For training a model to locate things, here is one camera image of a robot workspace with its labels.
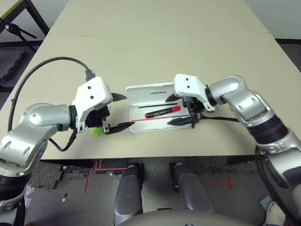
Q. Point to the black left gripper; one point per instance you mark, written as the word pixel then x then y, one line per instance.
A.
pixel 96 117

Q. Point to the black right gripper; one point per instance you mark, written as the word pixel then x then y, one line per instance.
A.
pixel 195 106

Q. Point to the black marker with red cap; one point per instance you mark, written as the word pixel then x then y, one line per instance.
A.
pixel 162 112

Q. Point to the green translucent highlighter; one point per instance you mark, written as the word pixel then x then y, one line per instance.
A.
pixel 95 131

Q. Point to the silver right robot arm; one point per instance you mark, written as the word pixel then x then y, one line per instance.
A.
pixel 249 101

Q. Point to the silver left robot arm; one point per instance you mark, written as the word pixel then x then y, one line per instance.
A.
pixel 40 117

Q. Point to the white plastic pencil case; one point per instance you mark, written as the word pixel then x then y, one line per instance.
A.
pixel 150 127

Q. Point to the red floor tape lines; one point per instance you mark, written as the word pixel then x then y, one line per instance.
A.
pixel 110 168

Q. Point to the grey robot right leg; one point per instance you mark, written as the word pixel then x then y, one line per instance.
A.
pixel 192 188

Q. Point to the grey robot leg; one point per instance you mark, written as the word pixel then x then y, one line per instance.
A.
pixel 192 188
pixel 128 195

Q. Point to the black table foot bar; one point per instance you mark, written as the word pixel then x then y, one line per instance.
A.
pixel 240 160

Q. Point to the grey robot left leg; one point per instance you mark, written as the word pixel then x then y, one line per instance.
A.
pixel 128 195

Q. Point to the red floor tape cross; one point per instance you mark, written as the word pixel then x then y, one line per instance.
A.
pixel 228 181

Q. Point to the grey robot torso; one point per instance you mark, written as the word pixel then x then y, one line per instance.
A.
pixel 188 219

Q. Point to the clear plastic bag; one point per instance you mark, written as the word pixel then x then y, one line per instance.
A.
pixel 28 190
pixel 27 200

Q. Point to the black foam floor mat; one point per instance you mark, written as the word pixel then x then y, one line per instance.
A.
pixel 9 63

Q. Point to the small blue grey box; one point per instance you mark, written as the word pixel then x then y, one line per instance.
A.
pixel 265 202

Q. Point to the black tripod stand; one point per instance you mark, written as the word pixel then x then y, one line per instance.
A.
pixel 11 27

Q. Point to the white bystander shoe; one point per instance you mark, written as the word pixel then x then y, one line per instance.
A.
pixel 275 214

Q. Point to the black framed side table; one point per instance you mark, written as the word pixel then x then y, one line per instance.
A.
pixel 7 5

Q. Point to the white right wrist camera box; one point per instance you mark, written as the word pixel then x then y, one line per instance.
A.
pixel 188 87

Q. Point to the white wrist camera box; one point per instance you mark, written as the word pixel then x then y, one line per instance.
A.
pixel 188 87
pixel 94 94

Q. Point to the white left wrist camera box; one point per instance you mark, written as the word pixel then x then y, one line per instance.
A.
pixel 94 94

